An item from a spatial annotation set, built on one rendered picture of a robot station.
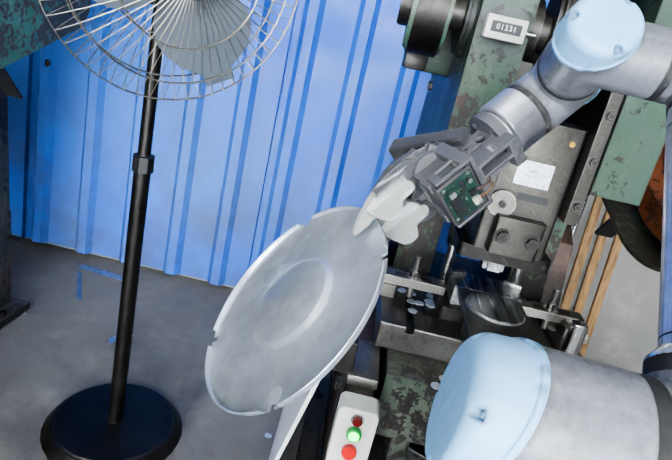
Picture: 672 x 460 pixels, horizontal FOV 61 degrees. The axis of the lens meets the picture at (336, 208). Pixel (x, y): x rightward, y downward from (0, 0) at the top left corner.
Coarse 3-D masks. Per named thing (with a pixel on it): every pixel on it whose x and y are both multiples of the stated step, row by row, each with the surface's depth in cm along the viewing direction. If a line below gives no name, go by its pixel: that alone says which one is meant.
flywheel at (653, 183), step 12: (660, 156) 137; (660, 168) 136; (660, 180) 133; (648, 192) 133; (660, 192) 131; (648, 204) 132; (660, 204) 127; (648, 216) 130; (660, 216) 125; (648, 228) 129; (660, 228) 124; (660, 240) 123
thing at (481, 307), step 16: (464, 288) 125; (464, 304) 117; (480, 304) 118; (496, 304) 119; (512, 304) 121; (464, 320) 112; (480, 320) 112; (496, 320) 112; (512, 320) 114; (528, 320) 116; (464, 336) 117; (512, 336) 108; (528, 336) 110
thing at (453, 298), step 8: (448, 280) 134; (456, 280) 128; (464, 280) 129; (472, 280) 130; (480, 280) 131; (488, 280) 132; (496, 280) 133; (448, 288) 132; (456, 288) 126; (472, 288) 126; (480, 288) 127; (488, 288) 128; (496, 288) 129; (504, 288) 130; (448, 296) 130; (456, 296) 126; (504, 296) 125; (512, 296) 126; (456, 304) 127
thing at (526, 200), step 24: (552, 144) 111; (576, 144) 110; (504, 168) 113; (528, 168) 113; (552, 168) 112; (504, 192) 113; (528, 192) 114; (552, 192) 114; (480, 216) 117; (504, 216) 113; (528, 216) 116; (552, 216) 115; (480, 240) 118; (504, 240) 113; (528, 240) 114
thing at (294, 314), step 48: (288, 240) 81; (336, 240) 72; (384, 240) 64; (240, 288) 81; (288, 288) 71; (336, 288) 65; (240, 336) 73; (288, 336) 65; (336, 336) 60; (240, 384) 66; (288, 384) 60
